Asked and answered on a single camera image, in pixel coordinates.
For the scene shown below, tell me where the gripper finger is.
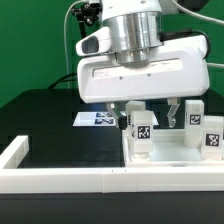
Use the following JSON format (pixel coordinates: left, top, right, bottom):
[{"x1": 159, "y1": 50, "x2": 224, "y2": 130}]
[
  {"x1": 167, "y1": 97, "x2": 181, "y2": 128},
  {"x1": 106, "y1": 102, "x2": 127, "y2": 130}
]

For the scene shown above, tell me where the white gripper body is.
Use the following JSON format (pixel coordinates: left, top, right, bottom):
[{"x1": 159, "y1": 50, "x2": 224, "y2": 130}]
[{"x1": 76, "y1": 27, "x2": 210, "y2": 103}]

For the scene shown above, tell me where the white square tabletop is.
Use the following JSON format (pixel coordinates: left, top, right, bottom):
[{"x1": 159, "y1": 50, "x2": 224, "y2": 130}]
[{"x1": 122, "y1": 129, "x2": 224, "y2": 167}]

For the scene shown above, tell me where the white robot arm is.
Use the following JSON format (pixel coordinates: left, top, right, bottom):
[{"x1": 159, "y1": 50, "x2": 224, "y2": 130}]
[{"x1": 76, "y1": 0, "x2": 210, "y2": 127}]

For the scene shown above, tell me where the white marker sheet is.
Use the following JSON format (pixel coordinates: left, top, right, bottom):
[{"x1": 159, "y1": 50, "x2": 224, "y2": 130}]
[{"x1": 73, "y1": 112, "x2": 158, "y2": 127}]

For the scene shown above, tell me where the white U-shaped fence wall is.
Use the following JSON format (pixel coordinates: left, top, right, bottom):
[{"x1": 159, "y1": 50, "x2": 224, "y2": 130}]
[{"x1": 0, "y1": 136, "x2": 224, "y2": 194}]

